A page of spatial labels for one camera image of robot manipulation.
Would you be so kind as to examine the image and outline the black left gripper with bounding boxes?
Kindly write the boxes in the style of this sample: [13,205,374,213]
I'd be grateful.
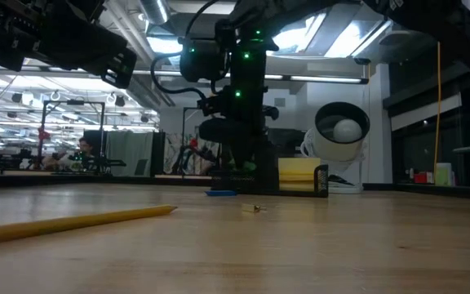
[42,7,139,90]

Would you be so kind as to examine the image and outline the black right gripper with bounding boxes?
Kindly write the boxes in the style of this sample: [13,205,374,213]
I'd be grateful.
[197,18,281,171]

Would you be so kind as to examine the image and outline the yellow sticky note pad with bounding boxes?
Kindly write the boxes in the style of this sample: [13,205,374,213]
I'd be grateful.
[277,158,321,192]

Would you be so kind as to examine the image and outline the yellow pencil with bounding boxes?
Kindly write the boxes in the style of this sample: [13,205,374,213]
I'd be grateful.
[0,204,178,247]

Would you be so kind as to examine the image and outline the blue eraser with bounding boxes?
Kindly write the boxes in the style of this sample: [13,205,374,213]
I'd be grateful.
[204,189,238,198]

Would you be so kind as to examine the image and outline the white desk lamp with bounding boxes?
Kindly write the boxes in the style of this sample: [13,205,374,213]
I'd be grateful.
[299,100,371,195]

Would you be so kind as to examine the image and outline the pale green curtain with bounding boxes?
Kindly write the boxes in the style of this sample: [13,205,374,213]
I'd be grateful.
[104,130,154,177]

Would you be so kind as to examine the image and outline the ceiling light tube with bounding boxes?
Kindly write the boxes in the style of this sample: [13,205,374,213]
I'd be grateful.
[265,73,369,85]

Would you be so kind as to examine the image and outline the red box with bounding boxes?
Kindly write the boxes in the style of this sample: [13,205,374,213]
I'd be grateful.
[413,171,434,185]

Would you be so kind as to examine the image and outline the pale green container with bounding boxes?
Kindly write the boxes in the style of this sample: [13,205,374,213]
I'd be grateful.
[434,162,453,187]

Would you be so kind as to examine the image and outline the black background robot frame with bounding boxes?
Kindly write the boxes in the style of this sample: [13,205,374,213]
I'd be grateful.
[41,100,106,176]

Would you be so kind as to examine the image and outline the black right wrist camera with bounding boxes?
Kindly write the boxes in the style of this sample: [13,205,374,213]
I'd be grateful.
[179,35,231,83]

